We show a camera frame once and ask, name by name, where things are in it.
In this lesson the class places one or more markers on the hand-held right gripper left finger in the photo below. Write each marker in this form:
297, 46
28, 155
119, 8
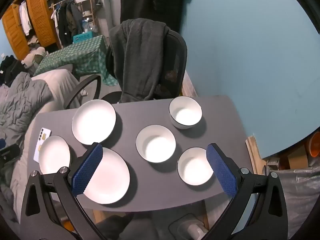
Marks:
87, 170

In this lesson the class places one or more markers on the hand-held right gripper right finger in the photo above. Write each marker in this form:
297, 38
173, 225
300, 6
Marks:
222, 172

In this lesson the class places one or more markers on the large white plate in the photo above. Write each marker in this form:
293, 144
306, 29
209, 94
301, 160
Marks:
110, 177
93, 121

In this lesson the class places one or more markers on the white bowl with dark rim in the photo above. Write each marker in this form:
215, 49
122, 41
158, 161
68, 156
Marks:
193, 166
185, 113
156, 143

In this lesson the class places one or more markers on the stack of plates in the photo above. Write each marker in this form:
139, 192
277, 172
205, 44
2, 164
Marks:
53, 155

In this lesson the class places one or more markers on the wooden board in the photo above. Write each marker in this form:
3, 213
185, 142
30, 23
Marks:
255, 155

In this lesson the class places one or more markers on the white smartphone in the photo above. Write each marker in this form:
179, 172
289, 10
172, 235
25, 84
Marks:
43, 136

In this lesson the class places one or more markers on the grey duvet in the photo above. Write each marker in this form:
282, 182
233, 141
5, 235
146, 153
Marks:
22, 100

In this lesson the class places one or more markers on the white plastic container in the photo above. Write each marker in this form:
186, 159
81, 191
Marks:
196, 230

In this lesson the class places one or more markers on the cardboard box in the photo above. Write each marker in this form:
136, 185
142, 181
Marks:
296, 157

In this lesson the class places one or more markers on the grey plastic sheet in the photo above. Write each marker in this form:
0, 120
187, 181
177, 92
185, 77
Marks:
297, 195

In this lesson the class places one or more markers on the pile of black clothes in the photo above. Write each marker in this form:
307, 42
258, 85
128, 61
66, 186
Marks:
10, 67

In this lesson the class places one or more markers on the orange bucket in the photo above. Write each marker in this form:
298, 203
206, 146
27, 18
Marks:
314, 145

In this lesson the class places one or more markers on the green checkered tablecloth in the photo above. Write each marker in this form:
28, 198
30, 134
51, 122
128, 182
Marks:
80, 55

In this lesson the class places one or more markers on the black mesh office chair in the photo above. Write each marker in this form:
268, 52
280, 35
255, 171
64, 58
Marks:
178, 55

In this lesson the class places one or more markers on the dark grey towel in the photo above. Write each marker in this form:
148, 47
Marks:
140, 55

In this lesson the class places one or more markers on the teal storage box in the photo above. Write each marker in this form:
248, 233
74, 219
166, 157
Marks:
83, 37

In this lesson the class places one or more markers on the white hanging shirt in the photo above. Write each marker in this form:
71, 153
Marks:
25, 17

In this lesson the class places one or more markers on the wooden louvered wardrobe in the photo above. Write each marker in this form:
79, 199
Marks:
37, 17

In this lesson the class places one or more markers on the hanging dark clothes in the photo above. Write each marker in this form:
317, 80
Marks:
67, 20

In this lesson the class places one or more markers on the black hanging coat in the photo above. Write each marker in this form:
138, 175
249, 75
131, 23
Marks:
152, 0

